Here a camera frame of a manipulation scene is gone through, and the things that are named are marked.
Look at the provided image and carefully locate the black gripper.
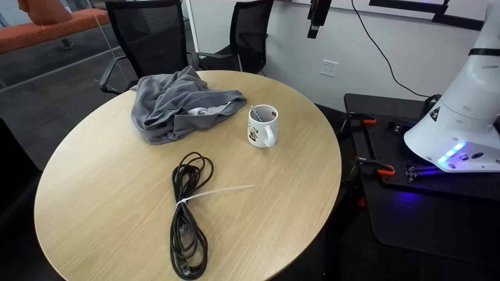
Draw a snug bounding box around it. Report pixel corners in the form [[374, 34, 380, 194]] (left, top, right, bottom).
[[307, 0, 335, 41]]

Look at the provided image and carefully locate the white printed mug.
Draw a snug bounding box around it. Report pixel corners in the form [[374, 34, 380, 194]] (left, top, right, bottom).
[[246, 103, 280, 150]]

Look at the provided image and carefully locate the black mesh office chair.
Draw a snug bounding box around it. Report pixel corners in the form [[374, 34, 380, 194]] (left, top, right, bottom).
[[99, 0, 197, 95], [196, 0, 277, 75]]

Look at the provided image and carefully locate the grey crumpled cloth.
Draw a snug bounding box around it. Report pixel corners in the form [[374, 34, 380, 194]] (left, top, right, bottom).
[[130, 66, 249, 145]]

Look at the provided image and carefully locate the white zip tie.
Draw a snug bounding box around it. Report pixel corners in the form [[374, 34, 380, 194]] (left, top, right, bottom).
[[176, 183, 258, 206]]

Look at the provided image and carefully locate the orange upholstered bench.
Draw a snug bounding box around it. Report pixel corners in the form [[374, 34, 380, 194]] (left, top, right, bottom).
[[0, 6, 113, 56]]

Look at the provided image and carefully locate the white wall outlet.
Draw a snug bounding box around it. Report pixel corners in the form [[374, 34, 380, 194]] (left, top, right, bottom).
[[319, 58, 340, 80]]

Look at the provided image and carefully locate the black wall power cable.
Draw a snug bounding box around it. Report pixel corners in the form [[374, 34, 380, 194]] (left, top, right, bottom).
[[351, 0, 432, 100]]

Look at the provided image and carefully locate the orange handled black clamp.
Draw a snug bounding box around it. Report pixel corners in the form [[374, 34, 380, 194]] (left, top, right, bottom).
[[338, 112, 380, 139], [349, 155, 397, 181]]

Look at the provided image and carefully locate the black whiteboard frame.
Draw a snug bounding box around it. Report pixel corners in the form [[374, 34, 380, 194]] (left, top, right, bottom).
[[368, 0, 490, 31]]

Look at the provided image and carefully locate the black coiled cable bundle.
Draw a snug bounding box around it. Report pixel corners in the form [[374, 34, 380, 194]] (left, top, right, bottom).
[[169, 150, 216, 281]]

